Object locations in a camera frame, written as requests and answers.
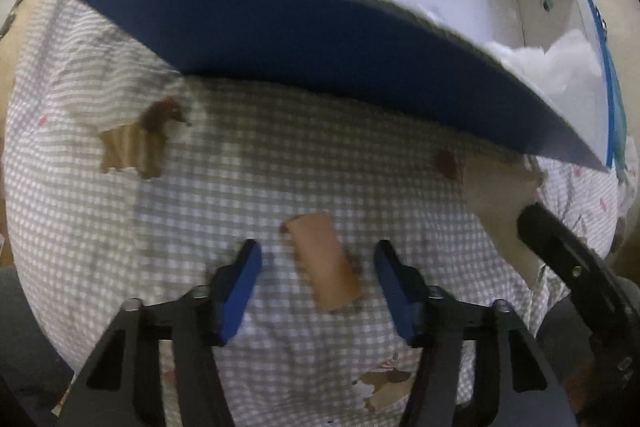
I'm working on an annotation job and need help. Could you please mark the white cardboard box blue edges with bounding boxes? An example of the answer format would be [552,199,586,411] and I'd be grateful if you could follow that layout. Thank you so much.
[80,0,624,170]

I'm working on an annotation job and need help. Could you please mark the white paper sheet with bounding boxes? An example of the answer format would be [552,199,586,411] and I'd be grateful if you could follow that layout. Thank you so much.
[462,157,544,289]

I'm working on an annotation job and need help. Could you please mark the white fluffy stuffing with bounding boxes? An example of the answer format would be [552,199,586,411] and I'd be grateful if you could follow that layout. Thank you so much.
[484,29,602,104]

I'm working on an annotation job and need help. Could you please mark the checkered bed sheet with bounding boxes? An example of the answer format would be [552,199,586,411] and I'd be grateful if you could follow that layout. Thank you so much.
[3,0,639,426]

